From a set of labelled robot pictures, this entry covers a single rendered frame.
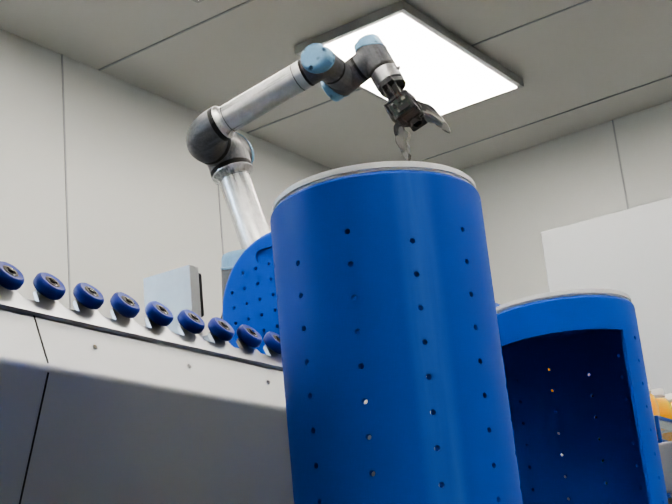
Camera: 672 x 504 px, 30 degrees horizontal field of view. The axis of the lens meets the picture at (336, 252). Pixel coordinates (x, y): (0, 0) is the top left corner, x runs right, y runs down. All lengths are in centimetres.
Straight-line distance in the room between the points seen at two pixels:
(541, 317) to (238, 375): 60
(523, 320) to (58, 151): 418
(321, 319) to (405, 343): 11
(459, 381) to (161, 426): 49
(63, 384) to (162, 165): 513
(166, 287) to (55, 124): 421
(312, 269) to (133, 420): 37
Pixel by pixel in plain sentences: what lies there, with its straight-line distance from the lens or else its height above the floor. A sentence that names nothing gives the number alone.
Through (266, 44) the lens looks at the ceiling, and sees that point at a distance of 644.
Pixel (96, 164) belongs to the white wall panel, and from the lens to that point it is 638.
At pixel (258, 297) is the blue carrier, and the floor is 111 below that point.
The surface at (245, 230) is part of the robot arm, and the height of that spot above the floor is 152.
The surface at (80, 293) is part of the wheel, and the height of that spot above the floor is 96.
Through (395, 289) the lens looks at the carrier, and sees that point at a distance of 152.
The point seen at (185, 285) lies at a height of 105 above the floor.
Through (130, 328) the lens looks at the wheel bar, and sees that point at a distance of 181.
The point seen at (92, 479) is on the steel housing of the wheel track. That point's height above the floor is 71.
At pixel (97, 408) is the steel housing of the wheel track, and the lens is 171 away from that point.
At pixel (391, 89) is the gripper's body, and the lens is 321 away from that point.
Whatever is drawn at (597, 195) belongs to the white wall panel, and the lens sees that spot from 788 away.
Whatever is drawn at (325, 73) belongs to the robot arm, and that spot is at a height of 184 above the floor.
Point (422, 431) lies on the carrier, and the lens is 148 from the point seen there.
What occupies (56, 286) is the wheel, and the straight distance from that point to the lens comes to 172.
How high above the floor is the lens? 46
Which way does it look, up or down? 17 degrees up
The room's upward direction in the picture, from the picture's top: 6 degrees counter-clockwise
